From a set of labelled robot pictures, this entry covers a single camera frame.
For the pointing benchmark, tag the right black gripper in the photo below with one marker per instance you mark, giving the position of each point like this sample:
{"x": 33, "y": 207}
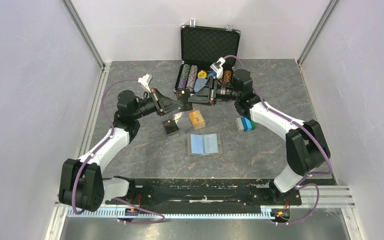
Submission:
{"x": 203, "y": 95}

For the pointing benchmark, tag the black card box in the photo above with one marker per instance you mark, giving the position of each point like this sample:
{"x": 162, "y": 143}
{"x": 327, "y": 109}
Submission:
{"x": 176, "y": 125}

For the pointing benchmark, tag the grey slotted cable duct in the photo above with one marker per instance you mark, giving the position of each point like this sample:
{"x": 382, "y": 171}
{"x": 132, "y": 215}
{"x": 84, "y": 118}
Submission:
{"x": 122, "y": 212}

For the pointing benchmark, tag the black poker chip case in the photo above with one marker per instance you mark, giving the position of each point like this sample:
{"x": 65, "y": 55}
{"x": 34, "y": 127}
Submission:
{"x": 203, "y": 45}

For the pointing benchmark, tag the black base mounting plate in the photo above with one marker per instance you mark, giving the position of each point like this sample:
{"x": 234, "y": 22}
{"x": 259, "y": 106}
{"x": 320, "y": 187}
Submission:
{"x": 207, "y": 195}

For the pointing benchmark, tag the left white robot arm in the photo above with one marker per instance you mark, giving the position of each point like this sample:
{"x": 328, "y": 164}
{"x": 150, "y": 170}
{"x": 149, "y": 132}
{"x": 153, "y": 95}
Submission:
{"x": 82, "y": 185}

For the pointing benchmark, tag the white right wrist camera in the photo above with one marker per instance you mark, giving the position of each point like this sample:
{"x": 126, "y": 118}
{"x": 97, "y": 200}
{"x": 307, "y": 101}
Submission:
{"x": 217, "y": 68}

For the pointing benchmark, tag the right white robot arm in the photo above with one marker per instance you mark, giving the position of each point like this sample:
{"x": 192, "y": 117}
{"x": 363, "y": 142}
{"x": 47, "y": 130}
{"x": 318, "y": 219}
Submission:
{"x": 305, "y": 143}

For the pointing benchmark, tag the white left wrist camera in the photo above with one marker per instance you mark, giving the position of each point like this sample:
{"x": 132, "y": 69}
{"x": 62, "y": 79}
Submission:
{"x": 144, "y": 81}

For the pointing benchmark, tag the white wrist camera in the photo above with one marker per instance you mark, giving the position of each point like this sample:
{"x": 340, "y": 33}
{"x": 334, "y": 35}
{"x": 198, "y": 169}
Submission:
{"x": 217, "y": 68}
{"x": 144, "y": 81}

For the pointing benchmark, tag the beige card holder wallet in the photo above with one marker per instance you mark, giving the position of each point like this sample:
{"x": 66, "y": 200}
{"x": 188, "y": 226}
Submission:
{"x": 204, "y": 144}

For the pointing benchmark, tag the orange card box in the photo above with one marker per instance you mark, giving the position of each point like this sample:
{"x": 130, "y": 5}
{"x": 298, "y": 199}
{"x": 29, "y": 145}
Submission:
{"x": 197, "y": 120}

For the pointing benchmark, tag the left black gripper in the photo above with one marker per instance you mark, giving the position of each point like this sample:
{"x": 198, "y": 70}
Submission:
{"x": 163, "y": 104}

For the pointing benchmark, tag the stacked toy brick block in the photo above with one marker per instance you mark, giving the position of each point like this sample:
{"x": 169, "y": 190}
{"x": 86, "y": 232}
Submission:
{"x": 243, "y": 124}

